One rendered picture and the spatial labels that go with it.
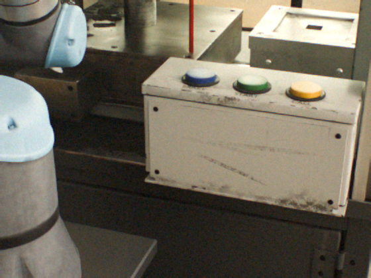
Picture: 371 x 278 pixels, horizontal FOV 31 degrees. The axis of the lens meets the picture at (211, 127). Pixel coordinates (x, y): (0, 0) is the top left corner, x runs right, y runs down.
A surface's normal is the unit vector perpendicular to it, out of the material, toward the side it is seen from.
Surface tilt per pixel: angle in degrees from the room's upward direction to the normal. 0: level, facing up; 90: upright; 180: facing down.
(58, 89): 90
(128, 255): 0
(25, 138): 87
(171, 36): 0
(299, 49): 90
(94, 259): 0
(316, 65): 90
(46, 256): 72
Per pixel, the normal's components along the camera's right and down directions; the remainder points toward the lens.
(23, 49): -0.13, 0.74
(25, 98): 0.14, -0.88
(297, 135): -0.29, 0.42
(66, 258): 0.93, -0.15
